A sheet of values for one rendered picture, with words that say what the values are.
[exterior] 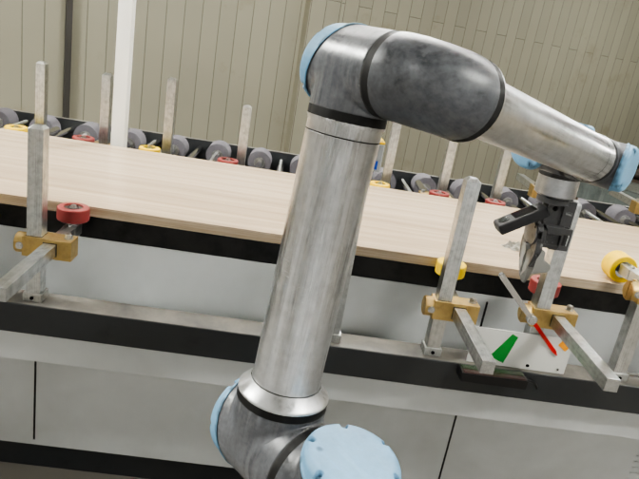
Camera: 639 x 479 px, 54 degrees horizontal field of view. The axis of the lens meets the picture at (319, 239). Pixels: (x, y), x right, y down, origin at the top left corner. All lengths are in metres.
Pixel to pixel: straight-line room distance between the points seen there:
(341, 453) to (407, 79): 0.53
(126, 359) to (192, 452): 0.50
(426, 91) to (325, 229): 0.24
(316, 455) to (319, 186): 0.38
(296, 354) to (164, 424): 1.12
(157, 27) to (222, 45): 0.54
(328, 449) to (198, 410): 1.08
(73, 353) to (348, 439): 0.94
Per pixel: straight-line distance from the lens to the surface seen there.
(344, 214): 0.89
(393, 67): 0.80
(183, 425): 2.02
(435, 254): 1.76
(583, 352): 1.52
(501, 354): 1.68
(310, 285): 0.91
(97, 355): 1.72
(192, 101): 5.24
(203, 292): 1.79
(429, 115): 0.81
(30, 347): 1.76
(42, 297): 1.67
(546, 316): 1.67
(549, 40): 7.43
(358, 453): 0.95
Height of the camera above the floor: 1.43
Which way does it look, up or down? 18 degrees down
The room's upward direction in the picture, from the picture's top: 10 degrees clockwise
